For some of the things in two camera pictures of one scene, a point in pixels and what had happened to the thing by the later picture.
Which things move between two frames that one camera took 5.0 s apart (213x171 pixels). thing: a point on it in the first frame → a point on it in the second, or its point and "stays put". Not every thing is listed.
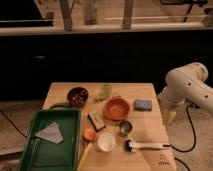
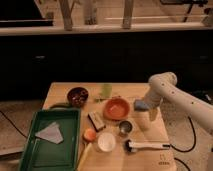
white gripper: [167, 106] → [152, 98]
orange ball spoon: [89, 135] stays put
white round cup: [106, 141] stays put
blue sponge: [143, 105] stays put
